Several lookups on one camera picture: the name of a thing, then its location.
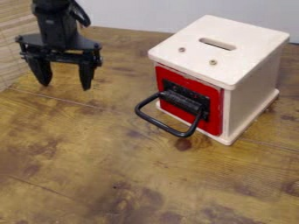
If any black metal drawer handle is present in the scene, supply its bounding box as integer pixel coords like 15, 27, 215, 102
134, 78, 213, 138

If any white wooden drawer cabinet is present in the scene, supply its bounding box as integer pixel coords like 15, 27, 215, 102
149, 15, 290, 145

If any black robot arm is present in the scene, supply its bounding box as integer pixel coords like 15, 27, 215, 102
15, 0, 103, 90

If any red wooden drawer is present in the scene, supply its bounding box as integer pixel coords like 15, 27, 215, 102
155, 64, 223, 136

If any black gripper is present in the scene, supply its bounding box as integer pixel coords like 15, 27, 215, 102
15, 0, 102, 91

